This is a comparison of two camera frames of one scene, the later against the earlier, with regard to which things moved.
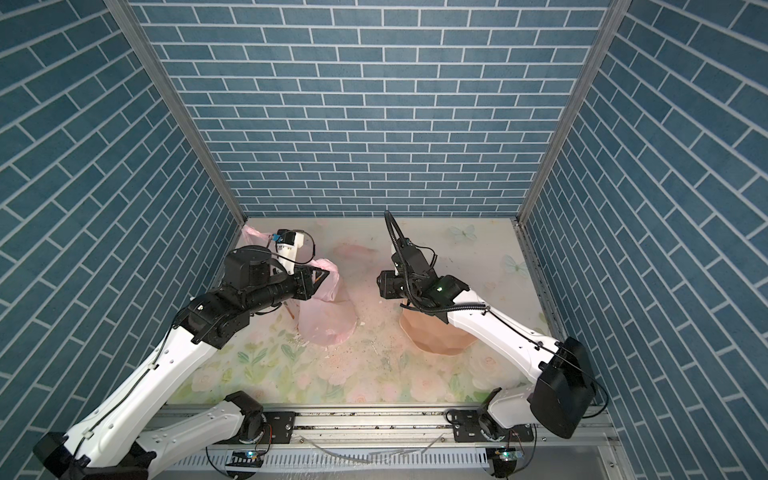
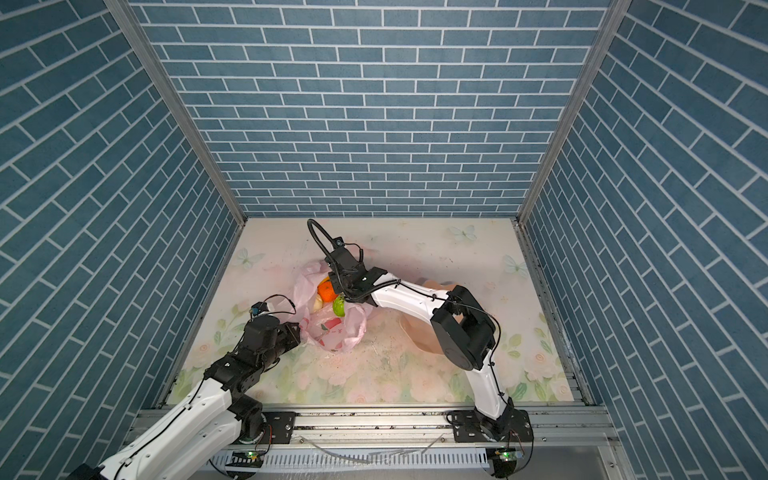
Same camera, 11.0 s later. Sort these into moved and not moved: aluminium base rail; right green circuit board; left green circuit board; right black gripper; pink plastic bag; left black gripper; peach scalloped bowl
Moved: pink plastic bag; left black gripper; right black gripper
Not moved: peach scalloped bowl; left green circuit board; right green circuit board; aluminium base rail
